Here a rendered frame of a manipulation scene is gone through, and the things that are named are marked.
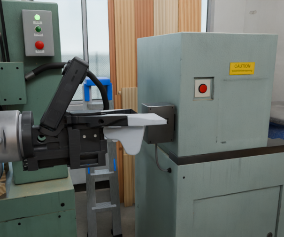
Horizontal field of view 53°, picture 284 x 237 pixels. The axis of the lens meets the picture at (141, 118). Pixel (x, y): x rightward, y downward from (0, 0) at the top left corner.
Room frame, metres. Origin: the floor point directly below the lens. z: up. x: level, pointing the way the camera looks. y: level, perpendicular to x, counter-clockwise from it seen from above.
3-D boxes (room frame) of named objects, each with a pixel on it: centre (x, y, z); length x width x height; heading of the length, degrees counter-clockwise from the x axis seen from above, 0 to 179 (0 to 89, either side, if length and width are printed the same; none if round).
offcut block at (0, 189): (1.02, 0.56, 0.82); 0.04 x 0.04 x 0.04; 69
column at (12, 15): (1.23, 0.46, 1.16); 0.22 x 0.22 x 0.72; 20
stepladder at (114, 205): (1.95, 0.30, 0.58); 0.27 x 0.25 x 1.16; 15
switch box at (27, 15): (1.11, 0.38, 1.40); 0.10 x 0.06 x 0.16; 110
